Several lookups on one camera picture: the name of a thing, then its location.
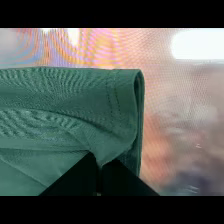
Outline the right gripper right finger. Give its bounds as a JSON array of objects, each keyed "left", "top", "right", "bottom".
[{"left": 100, "top": 158, "right": 160, "bottom": 197}]

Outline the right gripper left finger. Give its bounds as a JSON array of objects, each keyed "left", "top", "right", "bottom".
[{"left": 39, "top": 151, "right": 100, "bottom": 197}]

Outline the green T-shirt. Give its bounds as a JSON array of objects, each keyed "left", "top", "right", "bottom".
[{"left": 0, "top": 66, "right": 146, "bottom": 197}]

